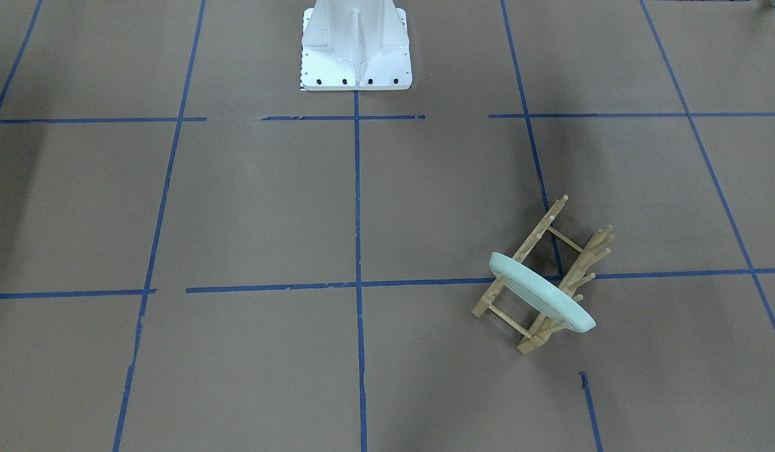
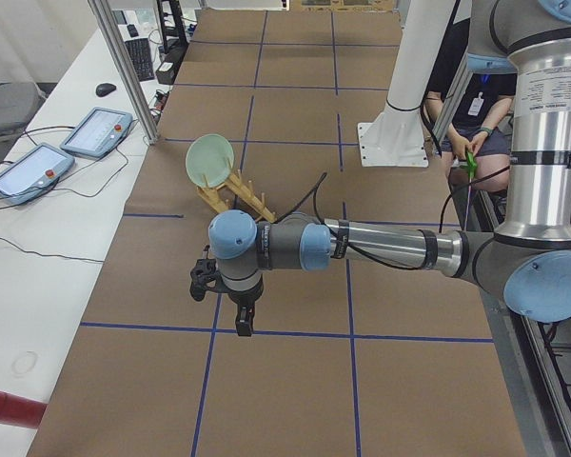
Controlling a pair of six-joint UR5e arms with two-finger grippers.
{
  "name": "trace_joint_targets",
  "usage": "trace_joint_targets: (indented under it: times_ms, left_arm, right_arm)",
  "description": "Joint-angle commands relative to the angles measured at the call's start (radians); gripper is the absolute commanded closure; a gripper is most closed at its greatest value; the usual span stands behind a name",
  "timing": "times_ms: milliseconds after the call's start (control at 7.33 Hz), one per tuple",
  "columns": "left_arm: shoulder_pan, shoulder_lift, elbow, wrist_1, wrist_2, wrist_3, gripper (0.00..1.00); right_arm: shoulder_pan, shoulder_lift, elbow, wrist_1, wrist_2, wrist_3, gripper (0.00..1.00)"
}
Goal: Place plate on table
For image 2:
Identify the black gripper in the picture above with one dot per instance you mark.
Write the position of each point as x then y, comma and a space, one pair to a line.
243, 298

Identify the light green ceramic plate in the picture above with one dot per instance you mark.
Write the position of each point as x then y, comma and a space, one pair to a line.
209, 161

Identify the brown paper table cover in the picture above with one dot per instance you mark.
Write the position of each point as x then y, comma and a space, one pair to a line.
347, 358

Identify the wooden dish rack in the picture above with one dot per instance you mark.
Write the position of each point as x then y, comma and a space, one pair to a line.
235, 188

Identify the far teach pendant tablet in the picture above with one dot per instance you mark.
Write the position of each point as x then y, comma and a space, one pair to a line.
98, 133

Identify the teach pendant tablet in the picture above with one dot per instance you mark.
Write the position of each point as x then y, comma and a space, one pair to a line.
98, 133
34, 173

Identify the near teach pendant tablet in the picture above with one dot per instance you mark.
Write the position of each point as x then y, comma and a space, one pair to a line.
34, 173

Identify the red cylinder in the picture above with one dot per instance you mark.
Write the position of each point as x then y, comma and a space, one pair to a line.
19, 411

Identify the black computer mouse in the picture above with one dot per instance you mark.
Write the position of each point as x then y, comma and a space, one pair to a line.
104, 89

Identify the black keyboard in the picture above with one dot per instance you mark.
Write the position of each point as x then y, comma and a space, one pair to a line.
140, 56

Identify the seated person in black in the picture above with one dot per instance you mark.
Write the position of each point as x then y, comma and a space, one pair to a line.
475, 125

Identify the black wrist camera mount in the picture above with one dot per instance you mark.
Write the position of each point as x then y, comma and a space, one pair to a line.
204, 277

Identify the white pedestal column with base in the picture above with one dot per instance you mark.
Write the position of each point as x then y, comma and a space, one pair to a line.
395, 137

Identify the green handled tool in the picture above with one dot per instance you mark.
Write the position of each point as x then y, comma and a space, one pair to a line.
470, 167

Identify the aluminium frame post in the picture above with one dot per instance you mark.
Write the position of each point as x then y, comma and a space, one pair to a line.
117, 49

